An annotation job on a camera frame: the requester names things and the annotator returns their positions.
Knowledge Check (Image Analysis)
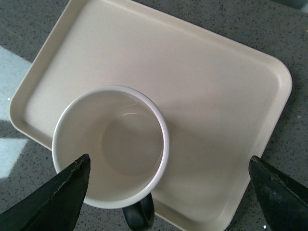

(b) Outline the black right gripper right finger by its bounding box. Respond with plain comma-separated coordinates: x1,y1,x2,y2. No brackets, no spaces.
248,155,308,231

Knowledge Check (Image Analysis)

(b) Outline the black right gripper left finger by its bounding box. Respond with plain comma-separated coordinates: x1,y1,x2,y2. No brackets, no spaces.
0,154,90,231

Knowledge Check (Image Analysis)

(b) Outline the white smiley mug black handle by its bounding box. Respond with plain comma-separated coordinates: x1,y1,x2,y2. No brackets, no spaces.
52,85,169,231

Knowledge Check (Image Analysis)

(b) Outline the cream rectangular plastic tray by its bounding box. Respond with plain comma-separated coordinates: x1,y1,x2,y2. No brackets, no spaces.
10,0,292,231

